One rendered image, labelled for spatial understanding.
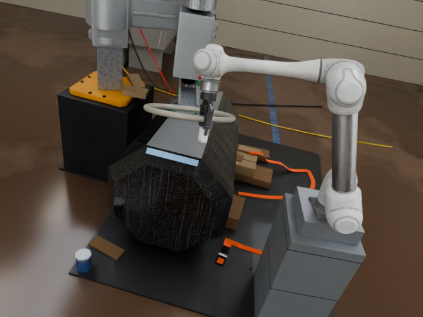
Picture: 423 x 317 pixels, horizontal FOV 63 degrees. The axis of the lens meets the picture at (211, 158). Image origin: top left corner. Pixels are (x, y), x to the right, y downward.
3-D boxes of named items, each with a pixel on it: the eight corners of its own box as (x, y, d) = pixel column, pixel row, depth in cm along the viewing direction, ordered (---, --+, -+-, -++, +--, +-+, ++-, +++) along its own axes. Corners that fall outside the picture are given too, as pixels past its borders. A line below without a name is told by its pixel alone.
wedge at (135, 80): (127, 78, 309) (127, 73, 307) (138, 78, 314) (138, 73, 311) (133, 88, 296) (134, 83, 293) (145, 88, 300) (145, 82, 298)
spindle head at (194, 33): (174, 62, 260) (180, -1, 235) (202, 66, 263) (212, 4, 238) (172, 81, 231) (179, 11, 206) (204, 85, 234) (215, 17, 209)
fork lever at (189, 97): (174, 68, 261) (175, 62, 258) (199, 72, 263) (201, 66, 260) (171, 109, 204) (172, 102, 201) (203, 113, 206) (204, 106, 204)
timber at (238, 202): (235, 230, 284) (238, 220, 278) (221, 226, 286) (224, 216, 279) (242, 207, 309) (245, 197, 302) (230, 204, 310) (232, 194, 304)
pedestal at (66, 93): (58, 169, 312) (51, 95, 271) (94, 135, 367) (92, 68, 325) (127, 188, 307) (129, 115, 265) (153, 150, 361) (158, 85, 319)
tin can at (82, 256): (94, 261, 238) (93, 249, 230) (89, 273, 229) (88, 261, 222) (78, 260, 237) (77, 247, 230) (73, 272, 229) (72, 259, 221)
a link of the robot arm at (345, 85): (357, 211, 172) (366, 241, 154) (323, 212, 176) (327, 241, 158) (363, 57, 137) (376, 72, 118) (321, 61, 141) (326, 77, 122)
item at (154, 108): (146, 105, 203) (146, 100, 203) (227, 115, 210) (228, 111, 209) (138, 114, 156) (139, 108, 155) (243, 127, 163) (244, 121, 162)
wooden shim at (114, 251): (88, 245, 248) (88, 243, 247) (97, 236, 256) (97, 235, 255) (116, 260, 241) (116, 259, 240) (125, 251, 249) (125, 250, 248)
